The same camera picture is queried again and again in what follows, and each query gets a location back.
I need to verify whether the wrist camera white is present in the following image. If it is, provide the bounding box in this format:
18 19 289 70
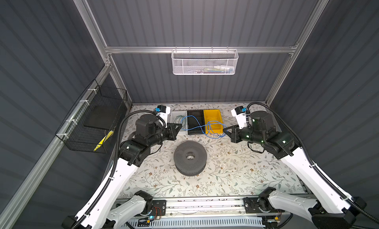
155 105 171 123
231 106 251 129

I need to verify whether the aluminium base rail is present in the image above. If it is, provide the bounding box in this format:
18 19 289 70
85 196 326 221

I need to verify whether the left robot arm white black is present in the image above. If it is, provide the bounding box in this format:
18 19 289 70
62 110 182 229

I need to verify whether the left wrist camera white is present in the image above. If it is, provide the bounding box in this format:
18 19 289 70
155 105 171 123

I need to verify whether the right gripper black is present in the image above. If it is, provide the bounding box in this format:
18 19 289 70
222 123 263 145

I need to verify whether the white vented strip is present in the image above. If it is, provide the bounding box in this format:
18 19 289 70
128 216 266 229

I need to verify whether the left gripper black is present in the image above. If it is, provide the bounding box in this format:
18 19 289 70
146 121 180 149

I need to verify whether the black plastic bin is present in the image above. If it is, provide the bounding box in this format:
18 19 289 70
187 110 205 135

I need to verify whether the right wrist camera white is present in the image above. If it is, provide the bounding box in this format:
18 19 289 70
231 106 251 129

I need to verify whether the black wire basket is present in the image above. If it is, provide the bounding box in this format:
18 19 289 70
56 81 128 154

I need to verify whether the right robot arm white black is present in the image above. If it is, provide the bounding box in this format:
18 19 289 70
223 106 367 229

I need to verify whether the yellow plastic bin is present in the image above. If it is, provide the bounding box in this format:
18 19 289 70
203 109 224 135

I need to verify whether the right black corrugated hose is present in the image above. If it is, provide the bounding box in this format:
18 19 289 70
247 102 379 224

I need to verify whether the white wire mesh basket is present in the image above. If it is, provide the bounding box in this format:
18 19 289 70
171 49 239 75

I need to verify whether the grey perforated spool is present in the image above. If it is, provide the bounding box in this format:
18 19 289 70
174 141 208 177

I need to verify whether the black pad in basket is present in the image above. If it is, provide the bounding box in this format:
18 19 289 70
83 106 117 130

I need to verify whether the white plastic bin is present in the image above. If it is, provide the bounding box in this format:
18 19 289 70
168 110 188 134

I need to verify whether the yellow black item in basket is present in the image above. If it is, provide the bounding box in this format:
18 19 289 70
93 130 114 152

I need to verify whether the blue cable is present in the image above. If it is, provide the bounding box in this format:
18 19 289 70
176 114 229 139

